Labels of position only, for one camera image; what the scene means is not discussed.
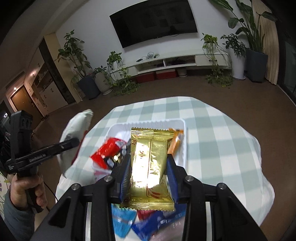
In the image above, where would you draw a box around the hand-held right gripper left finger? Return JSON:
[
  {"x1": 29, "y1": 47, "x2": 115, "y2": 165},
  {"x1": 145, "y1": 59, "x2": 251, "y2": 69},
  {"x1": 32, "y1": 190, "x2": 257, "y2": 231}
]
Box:
[{"x1": 30, "y1": 154, "x2": 132, "y2": 241}]

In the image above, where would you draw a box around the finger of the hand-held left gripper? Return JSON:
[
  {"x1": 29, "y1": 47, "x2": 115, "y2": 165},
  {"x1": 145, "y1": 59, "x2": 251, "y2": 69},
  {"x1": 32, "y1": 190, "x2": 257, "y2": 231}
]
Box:
[{"x1": 46, "y1": 137, "x2": 79, "y2": 156}]

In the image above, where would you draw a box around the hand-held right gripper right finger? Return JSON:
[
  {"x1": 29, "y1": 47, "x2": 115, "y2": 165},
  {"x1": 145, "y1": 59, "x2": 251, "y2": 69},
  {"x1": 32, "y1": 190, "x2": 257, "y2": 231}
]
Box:
[{"x1": 166, "y1": 154, "x2": 269, "y2": 241}]

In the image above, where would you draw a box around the large grey white snack packet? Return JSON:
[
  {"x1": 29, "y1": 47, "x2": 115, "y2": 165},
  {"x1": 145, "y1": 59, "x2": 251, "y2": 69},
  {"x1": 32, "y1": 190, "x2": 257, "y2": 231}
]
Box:
[{"x1": 57, "y1": 109, "x2": 94, "y2": 179}]

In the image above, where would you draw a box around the gold foil snack packet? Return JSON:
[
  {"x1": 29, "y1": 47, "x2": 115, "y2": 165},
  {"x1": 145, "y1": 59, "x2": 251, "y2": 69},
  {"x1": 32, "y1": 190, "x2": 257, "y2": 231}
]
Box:
[{"x1": 120, "y1": 127, "x2": 175, "y2": 212}]

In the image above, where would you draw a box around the large red snack packet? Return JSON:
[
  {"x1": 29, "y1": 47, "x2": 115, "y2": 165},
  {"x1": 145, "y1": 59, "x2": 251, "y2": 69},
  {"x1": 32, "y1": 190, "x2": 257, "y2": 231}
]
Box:
[{"x1": 90, "y1": 137, "x2": 126, "y2": 169}]

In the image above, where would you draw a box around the long orange snack packet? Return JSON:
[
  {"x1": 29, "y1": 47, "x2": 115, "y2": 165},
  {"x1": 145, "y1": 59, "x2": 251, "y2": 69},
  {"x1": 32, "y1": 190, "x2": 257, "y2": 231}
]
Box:
[{"x1": 167, "y1": 128, "x2": 184, "y2": 155}]

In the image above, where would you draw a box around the small red snack packet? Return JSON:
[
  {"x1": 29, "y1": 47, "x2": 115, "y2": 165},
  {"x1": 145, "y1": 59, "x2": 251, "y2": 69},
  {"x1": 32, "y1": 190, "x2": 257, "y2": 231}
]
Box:
[{"x1": 136, "y1": 210, "x2": 153, "y2": 220}]

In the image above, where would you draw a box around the light blue red snack packet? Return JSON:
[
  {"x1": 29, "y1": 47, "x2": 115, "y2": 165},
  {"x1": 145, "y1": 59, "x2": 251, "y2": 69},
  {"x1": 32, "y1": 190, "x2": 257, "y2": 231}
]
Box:
[{"x1": 112, "y1": 204, "x2": 137, "y2": 238}]

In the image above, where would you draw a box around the dark blue snack packet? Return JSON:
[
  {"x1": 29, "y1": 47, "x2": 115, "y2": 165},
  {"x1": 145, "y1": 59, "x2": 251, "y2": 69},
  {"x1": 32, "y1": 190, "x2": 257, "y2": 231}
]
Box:
[{"x1": 131, "y1": 210, "x2": 185, "y2": 241}]

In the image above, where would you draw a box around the white plastic tray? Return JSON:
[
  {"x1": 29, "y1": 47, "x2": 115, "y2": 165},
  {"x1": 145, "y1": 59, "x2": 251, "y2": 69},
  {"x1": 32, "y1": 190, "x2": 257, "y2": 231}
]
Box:
[{"x1": 105, "y1": 118, "x2": 187, "y2": 183}]

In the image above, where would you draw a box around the person's left forearm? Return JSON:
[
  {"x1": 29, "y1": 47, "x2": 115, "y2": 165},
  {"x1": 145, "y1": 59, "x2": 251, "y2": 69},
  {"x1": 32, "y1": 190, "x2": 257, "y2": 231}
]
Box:
[{"x1": 2, "y1": 188, "x2": 35, "y2": 241}]

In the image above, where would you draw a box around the person's left hand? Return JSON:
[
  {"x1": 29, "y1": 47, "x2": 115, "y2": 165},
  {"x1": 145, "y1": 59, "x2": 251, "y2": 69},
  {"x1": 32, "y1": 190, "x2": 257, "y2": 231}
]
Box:
[{"x1": 10, "y1": 173, "x2": 48, "y2": 210}]

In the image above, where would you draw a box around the brown wooden door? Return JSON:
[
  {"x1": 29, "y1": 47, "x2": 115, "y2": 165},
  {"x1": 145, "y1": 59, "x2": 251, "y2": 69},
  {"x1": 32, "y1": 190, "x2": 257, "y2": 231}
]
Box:
[{"x1": 9, "y1": 86, "x2": 35, "y2": 114}]

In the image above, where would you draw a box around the green white checked tablecloth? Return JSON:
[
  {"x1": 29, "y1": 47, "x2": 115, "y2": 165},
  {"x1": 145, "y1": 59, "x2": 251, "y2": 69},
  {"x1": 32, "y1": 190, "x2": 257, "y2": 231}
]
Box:
[{"x1": 55, "y1": 96, "x2": 275, "y2": 241}]

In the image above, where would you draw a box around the tall leafy plant dark pot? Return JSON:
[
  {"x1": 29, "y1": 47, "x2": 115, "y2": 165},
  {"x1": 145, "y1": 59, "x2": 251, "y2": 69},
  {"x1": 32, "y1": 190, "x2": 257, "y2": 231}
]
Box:
[{"x1": 55, "y1": 30, "x2": 101, "y2": 100}]

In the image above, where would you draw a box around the small plant grey pot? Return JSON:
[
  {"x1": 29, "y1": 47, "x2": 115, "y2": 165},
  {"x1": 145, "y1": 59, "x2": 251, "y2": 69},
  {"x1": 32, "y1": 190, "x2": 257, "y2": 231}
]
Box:
[{"x1": 92, "y1": 67, "x2": 114, "y2": 95}]

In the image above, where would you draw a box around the trailing vine plant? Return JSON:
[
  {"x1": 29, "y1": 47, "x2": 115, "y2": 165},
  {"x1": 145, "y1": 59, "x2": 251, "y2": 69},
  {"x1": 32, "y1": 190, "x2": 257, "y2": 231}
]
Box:
[
  {"x1": 201, "y1": 33, "x2": 233, "y2": 88},
  {"x1": 107, "y1": 51, "x2": 140, "y2": 96}
]

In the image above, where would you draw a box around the red storage box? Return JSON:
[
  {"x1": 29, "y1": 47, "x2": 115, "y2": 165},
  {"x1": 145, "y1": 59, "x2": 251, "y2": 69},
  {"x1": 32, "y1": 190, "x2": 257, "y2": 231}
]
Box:
[
  {"x1": 155, "y1": 70, "x2": 178, "y2": 80},
  {"x1": 135, "y1": 72, "x2": 156, "y2": 83}
]

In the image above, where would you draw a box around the white television cabinet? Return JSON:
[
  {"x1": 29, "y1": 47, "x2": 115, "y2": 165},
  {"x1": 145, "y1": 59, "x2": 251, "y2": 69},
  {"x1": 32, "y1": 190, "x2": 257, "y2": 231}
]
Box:
[{"x1": 110, "y1": 53, "x2": 233, "y2": 77}]

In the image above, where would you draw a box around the bushy plant white pot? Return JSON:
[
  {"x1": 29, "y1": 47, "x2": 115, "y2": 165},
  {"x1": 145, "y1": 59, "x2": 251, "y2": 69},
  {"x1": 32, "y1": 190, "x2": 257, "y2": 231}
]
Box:
[{"x1": 221, "y1": 34, "x2": 247, "y2": 80}]

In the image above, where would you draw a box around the large broad-leaf plant dark pot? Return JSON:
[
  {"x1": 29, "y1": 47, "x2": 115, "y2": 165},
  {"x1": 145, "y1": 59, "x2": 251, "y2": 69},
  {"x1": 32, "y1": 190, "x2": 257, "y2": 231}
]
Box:
[{"x1": 209, "y1": 0, "x2": 281, "y2": 83}]

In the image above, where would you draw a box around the beige curtain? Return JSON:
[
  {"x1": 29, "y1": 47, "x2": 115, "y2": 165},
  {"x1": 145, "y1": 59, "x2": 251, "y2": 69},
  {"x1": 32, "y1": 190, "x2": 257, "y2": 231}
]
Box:
[{"x1": 251, "y1": 0, "x2": 281, "y2": 85}]

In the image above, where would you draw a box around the glass sliding door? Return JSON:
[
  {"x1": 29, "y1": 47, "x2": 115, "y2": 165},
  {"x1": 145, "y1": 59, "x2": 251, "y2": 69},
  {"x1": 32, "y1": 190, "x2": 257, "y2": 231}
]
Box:
[{"x1": 276, "y1": 21, "x2": 296, "y2": 105}]

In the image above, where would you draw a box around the white built-in wall cabinet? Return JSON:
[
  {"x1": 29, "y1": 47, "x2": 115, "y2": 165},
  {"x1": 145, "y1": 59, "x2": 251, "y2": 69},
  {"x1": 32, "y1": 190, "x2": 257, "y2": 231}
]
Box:
[{"x1": 24, "y1": 61, "x2": 70, "y2": 116}]

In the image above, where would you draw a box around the tangle of cables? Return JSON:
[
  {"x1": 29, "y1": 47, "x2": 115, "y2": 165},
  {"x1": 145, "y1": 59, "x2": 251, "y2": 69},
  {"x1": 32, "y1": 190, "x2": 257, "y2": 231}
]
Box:
[{"x1": 141, "y1": 51, "x2": 160, "y2": 60}]

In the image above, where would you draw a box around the black wall television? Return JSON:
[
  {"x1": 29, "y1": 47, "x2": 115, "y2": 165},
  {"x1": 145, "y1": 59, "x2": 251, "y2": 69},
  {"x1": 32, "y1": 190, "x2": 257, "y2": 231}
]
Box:
[{"x1": 109, "y1": 0, "x2": 199, "y2": 49}]

